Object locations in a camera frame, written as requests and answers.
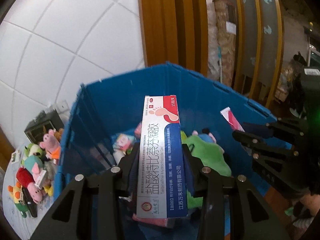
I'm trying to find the green plush cloth toy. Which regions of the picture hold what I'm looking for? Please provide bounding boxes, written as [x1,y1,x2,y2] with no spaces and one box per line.
[181,131,232,210]

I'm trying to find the pink pig plush red dress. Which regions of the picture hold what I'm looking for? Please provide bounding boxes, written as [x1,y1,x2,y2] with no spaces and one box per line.
[16,167,46,204]

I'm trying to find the pink snack packet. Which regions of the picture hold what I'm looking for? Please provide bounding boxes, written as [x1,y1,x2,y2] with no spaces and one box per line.
[220,107,245,132]

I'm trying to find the pink pig plush orange shirt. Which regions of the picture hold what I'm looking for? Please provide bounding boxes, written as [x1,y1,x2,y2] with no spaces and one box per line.
[39,129,61,160]

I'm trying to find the yellow rubber duck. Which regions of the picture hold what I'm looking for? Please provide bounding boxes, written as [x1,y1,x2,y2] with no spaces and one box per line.
[43,185,54,197]

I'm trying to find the white blue ointment box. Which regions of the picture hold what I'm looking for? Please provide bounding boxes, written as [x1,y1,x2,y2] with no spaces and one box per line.
[137,95,188,219]

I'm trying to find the small snack packet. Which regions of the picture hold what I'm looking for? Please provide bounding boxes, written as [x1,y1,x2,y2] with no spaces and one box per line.
[10,150,21,164]

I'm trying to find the blue plastic crate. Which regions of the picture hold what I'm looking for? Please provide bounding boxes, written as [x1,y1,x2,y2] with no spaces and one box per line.
[53,61,293,240]

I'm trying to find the black decorated box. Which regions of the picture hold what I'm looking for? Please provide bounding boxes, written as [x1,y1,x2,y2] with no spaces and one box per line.
[24,110,64,144]

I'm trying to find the grey white medicine box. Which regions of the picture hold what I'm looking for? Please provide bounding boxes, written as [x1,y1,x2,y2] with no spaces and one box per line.
[33,170,50,189]

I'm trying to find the pink pig plush teal dress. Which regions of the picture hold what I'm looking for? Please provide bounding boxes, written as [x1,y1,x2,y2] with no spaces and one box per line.
[24,155,46,178]

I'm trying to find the green frog plush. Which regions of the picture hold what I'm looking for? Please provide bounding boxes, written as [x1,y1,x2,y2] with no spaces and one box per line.
[21,143,45,165]

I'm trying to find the black bag roll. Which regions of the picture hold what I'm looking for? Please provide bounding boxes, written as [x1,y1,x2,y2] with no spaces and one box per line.
[22,187,37,218]

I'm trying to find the person hand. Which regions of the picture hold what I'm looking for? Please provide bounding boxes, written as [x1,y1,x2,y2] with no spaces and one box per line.
[285,193,319,221]

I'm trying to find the yellow duck plush orange feet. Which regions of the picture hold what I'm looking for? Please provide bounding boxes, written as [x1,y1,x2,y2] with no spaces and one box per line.
[7,181,29,218]

